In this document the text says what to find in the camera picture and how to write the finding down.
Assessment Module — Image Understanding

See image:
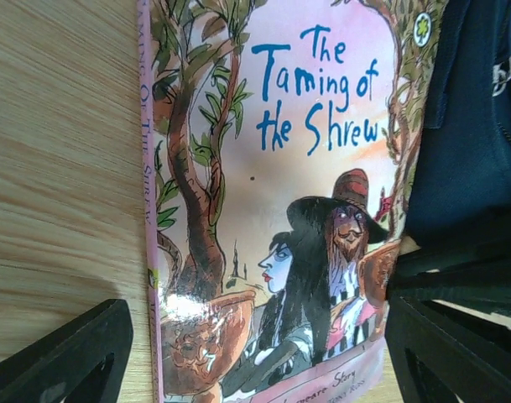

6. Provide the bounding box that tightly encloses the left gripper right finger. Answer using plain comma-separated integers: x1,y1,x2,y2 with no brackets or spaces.
385,296,511,402

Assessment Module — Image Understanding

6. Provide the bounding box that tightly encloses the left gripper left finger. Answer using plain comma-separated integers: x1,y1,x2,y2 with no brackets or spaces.
0,299,133,402

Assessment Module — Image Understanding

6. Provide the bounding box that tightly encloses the navy blue backpack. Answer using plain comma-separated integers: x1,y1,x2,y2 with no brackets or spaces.
397,1,511,317

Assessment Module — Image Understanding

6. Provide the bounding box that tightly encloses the purple illustrated book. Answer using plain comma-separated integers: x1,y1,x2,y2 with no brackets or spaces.
137,1,447,402

